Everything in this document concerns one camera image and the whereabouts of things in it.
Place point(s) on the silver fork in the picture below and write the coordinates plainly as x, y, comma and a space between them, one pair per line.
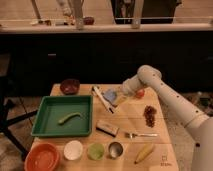
134, 135

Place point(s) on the green plastic tray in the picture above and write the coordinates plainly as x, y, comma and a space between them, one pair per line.
53, 108

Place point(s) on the yellow banana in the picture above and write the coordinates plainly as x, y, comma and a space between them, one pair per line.
144, 152

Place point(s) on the white handled knife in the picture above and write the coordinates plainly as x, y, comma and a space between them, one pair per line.
104, 102

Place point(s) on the metal cup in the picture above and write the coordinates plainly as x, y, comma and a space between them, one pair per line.
115, 150

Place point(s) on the black chair base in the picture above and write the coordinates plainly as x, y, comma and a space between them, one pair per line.
5, 123

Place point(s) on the green bean pod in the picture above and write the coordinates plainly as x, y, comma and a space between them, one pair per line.
67, 117

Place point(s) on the orange bowl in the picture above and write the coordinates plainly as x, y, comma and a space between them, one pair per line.
42, 157

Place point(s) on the wooden block brush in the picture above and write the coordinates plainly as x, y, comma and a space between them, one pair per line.
107, 128

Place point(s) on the bunch of dark grapes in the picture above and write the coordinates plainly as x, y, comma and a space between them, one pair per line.
149, 114

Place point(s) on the red tomato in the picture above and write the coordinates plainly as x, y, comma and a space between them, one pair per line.
140, 93

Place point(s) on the dark red background bowl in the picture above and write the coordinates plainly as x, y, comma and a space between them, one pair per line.
88, 20

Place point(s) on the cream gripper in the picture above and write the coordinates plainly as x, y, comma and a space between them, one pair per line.
119, 99

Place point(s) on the dark purple bowl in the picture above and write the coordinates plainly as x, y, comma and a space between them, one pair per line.
70, 86

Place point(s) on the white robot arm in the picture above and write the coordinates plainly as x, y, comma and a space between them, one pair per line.
198, 124

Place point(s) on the blue sponge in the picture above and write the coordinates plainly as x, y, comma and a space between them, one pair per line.
110, 95

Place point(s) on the wooden table board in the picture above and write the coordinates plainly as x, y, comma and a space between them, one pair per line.
128, 117

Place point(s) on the white small bowl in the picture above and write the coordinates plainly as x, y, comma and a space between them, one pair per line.
73, 150

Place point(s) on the light green cup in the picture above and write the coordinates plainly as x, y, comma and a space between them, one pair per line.
95, 151

